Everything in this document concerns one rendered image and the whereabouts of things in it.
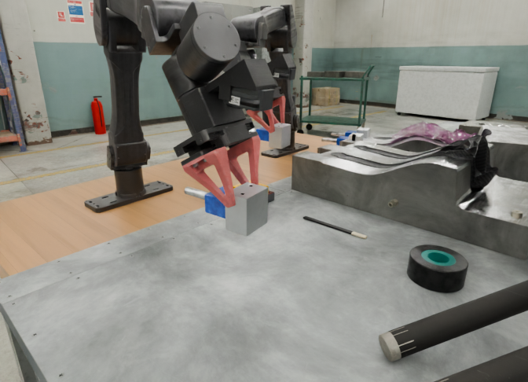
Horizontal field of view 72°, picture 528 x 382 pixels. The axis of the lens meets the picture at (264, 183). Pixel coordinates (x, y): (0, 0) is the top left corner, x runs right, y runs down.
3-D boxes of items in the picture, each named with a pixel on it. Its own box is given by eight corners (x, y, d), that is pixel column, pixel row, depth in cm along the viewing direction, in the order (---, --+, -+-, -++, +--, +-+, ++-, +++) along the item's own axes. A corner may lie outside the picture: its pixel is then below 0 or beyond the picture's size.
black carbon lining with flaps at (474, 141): (326, 163, 91) (328, 124, 88) (358, 151, 102) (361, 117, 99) (482, 198, 68) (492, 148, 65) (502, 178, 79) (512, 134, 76)
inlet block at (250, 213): (175, 211, 54) (173, 178, 52) (199, 201, 58) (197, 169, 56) (247, 236, 48) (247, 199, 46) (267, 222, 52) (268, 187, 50)
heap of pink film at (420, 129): (383, 147, 111) (386, 121, 109) (391, 136, 126) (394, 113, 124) (480, 156, 100) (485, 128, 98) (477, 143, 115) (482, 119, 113)
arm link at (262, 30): (248, 73, 81) (249, 14, 78) (214, 72, 84) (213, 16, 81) (266, 75, 91) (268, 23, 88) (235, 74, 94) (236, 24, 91)
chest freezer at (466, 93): (489, 119, 683) (500, 67, 652) (474, 124, 633) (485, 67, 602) (411, 111, 788) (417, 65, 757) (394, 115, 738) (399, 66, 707)
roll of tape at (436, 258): (474, 280, 55) (478, 259, 54) (447, 300, 51) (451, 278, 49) (423, 258, 61) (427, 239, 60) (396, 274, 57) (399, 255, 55)
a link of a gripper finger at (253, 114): (292, 123, 92) (277, 89, 91) (279, 128, 86) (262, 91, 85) (271, 134, 96) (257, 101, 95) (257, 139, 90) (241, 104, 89)
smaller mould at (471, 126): (456, 142, 143) (459, 124, 141) (467, 136, 154) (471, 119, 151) (515, 150, 130) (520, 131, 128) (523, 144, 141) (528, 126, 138)
